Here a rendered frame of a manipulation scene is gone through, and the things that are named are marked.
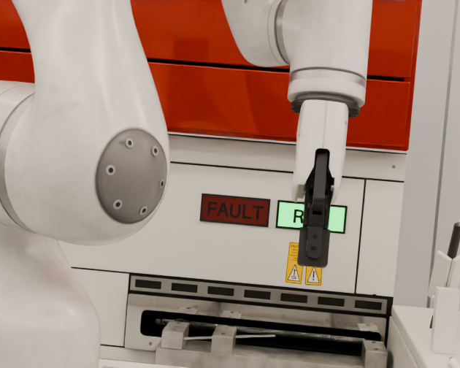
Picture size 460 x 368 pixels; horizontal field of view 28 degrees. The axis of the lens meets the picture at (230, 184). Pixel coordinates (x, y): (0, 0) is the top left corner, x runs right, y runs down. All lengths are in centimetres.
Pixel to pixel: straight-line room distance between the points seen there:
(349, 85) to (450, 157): 211
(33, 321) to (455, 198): 246
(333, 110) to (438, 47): 214
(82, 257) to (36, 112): 95
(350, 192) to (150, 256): 36
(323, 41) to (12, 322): 46
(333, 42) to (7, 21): 75
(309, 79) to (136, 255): 70
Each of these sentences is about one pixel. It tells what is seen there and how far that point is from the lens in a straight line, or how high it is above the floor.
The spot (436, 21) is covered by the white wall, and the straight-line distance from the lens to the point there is 309.
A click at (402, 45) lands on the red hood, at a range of 152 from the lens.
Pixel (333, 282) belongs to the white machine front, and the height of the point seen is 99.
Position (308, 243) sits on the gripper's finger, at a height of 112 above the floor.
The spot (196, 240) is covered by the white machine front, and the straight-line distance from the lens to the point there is 157.
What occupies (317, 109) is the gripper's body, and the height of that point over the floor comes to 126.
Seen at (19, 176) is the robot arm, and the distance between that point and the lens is 69.
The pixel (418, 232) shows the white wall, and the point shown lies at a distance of 308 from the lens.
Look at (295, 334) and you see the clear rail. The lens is 158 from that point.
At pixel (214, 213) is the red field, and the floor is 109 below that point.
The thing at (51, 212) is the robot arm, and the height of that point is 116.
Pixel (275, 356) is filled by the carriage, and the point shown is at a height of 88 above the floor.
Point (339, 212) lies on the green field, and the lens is 156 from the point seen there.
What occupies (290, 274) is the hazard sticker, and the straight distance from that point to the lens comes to 157.
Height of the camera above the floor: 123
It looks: 3 degrees down
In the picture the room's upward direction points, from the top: 5 degrees clockwise
